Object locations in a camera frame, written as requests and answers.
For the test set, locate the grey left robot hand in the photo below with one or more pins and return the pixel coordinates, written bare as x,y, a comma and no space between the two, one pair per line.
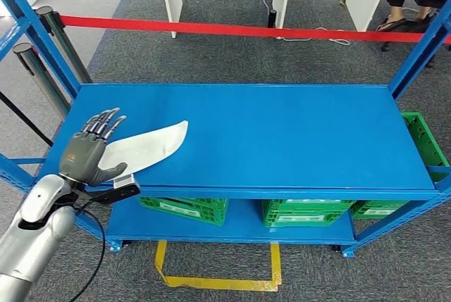
82,157

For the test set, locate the white curved shell part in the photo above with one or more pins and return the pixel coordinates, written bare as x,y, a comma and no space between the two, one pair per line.
148,148

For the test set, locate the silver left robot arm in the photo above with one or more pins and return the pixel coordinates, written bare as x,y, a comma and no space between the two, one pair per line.
32,239

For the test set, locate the blue metal shelf rack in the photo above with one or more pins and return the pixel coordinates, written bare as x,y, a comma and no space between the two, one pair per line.
246,141

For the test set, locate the black barrier belt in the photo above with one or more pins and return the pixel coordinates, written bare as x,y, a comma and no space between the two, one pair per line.
24,118

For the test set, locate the steel stanchion with black belt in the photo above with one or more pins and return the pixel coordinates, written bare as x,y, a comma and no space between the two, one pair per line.
42,80

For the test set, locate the steel stanchion with red belt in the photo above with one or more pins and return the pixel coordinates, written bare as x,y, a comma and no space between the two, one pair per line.
65,45

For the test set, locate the green plastic crate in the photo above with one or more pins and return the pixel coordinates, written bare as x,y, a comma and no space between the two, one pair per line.
303,213
427,146
190,210
377,209

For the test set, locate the red barrier belt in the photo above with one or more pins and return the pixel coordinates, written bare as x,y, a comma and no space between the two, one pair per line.
211,28

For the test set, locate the yellow floor tape square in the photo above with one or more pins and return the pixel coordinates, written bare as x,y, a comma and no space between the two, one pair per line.
218,284

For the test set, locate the small black cylinder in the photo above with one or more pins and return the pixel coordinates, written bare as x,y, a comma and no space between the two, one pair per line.
271,18

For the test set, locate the black chair base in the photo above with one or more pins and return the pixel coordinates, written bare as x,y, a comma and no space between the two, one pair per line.
415,25

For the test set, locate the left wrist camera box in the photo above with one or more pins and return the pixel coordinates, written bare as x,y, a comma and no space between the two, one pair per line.
124,182

